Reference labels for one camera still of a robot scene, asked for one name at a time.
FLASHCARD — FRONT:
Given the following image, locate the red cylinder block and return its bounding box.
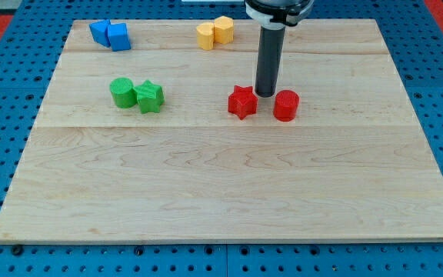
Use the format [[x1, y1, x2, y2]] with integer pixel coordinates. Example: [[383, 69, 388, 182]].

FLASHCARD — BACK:
[[273, 90, 300, 122]]

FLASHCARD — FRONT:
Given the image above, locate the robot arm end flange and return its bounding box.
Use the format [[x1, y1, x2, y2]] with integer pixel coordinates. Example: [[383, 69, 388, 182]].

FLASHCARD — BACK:
[[244, 0, 315, 30]]

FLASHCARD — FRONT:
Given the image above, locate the light wooden board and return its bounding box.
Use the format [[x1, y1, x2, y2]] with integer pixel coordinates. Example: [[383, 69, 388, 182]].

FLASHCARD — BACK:
[[0, 19, 443, 245]]

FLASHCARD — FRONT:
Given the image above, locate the red star block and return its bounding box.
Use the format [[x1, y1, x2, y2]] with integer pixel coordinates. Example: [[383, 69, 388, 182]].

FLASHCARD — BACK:
[[228, 85, 258, 120]]

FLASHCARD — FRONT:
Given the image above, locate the green star block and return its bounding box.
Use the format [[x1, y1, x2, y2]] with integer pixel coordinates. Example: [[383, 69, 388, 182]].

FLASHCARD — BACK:
[[133, 80, 165, 114]]

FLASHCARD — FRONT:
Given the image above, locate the green cylinder block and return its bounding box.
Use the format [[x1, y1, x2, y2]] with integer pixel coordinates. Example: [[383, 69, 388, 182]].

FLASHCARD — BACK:
[[109, 77, 137, 108]]

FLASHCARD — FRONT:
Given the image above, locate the yellow heart block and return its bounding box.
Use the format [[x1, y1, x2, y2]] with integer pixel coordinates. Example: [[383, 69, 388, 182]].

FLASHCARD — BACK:
[[196, 22, 215, 51]]

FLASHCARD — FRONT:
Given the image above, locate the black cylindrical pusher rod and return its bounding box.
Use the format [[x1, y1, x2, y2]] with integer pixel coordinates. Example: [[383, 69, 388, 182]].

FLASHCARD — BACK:
[[255, 27, 285, 98]]

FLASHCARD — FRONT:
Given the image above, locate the yellow hexagon block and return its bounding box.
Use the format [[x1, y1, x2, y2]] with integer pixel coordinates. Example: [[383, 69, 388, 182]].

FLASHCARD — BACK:
[[214, 16, 235, 45]]

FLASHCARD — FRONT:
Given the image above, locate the blue cube block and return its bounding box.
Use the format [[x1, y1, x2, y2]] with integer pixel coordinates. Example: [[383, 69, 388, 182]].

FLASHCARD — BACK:
[[107, 23, 131, 52]]

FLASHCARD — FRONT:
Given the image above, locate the blue triangular block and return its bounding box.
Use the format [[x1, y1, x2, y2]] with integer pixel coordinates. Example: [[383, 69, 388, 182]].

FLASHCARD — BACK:
[[89, 19, 111, 48]]

